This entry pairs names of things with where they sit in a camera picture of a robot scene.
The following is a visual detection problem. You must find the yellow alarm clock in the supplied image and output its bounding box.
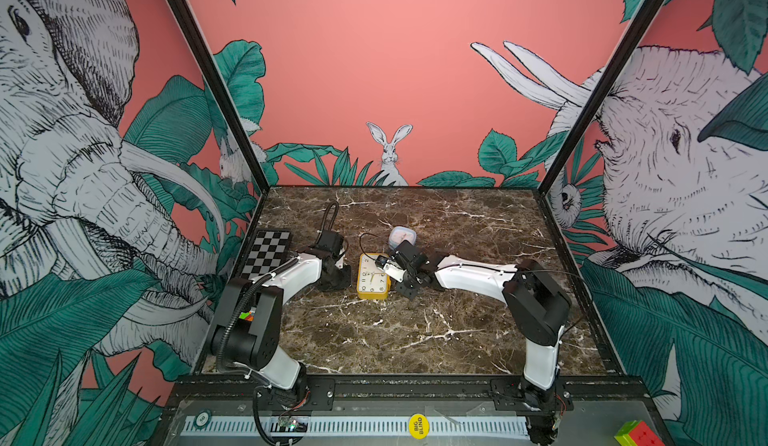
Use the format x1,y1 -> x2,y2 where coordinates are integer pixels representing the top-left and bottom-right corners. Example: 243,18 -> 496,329
356,254 -> 391,300

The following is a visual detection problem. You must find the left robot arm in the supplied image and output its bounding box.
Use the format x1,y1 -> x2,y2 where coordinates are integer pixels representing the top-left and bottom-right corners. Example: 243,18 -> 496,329
204,248 -> 351,391

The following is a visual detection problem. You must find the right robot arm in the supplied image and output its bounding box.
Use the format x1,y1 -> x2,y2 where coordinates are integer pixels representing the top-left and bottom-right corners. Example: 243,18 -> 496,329
375,240 -> 572,392

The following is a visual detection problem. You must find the blue alarm clock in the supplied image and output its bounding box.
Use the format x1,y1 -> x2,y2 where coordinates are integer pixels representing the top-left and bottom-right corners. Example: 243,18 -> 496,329
388,226 -> 417,250

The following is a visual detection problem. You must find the checkerboard calibration card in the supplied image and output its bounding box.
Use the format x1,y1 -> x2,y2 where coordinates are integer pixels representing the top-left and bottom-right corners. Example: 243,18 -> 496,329
240,228 -> 292,279

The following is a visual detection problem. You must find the yellow big blind chip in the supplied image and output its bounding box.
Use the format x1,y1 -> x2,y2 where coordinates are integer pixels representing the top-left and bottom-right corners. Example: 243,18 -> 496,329
408,414 -> 430,440

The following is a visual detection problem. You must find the small circuit board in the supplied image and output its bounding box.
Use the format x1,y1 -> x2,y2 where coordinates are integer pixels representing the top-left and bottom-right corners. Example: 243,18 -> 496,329
276,417 -> 308,433

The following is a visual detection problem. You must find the small round dial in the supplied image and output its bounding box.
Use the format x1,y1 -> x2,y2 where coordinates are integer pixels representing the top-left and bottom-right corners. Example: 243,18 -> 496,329
193,410 -> 212,430

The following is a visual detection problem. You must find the colourful puzzle cube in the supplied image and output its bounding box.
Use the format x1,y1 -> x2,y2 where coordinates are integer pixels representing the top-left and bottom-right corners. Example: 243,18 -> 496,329
614,420 -> 664,446

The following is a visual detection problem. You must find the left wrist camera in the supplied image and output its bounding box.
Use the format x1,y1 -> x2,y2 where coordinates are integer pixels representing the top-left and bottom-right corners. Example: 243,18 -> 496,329
315,230 -> 344,256

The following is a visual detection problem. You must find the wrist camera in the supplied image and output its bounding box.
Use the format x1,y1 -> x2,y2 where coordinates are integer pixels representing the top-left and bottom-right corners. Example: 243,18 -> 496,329
315,230 -> 344,256
375,255 -> 406,282

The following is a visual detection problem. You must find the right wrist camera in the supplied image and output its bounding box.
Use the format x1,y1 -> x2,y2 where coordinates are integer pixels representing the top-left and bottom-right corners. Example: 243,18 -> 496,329
375,255 -> 406,282

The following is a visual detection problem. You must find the white slotted cable duct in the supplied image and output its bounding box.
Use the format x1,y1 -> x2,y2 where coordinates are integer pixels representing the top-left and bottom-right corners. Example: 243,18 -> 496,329
180,416 -> 529,439

